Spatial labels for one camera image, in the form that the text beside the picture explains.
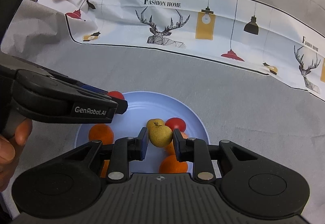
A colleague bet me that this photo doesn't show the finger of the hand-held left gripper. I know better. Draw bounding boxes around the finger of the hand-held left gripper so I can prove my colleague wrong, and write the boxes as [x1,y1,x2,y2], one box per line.
[53,75,111,97]
[74,90,128,115]

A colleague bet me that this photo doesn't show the orange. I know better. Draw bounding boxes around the orange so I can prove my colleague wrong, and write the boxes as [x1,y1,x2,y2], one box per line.
[159,154,189,174]
[164,132,190,156]
[88,124,114,145]

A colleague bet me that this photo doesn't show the red cherry tomato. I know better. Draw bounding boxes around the red cherry tomato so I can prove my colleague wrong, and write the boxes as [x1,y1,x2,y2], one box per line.
[107,90,125,102]
[165,117,186,133]

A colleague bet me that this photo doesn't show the person's left hand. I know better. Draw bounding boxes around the person's left hand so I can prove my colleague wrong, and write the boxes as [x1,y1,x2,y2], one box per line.
[0,120,33,191]

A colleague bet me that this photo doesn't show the light blue plate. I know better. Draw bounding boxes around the light blue plate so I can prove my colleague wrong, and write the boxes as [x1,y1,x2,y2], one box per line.
[76,91,211,179]

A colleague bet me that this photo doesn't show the white printed cloth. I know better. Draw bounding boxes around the white printed cloth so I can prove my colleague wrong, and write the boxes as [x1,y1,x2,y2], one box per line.
[37,0,325,101]

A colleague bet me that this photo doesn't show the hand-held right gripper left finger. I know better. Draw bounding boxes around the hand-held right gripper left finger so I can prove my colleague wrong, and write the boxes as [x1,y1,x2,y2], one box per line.
[63,127,149,184]

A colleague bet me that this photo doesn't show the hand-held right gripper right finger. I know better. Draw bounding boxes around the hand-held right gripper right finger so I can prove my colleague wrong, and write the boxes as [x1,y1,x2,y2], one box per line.
[173,130,256,184]

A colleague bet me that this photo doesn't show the small yellow round fruit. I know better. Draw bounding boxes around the small yellow round fruit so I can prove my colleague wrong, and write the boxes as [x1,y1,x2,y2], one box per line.
[146,119,164,129]
[148,124,174,148]

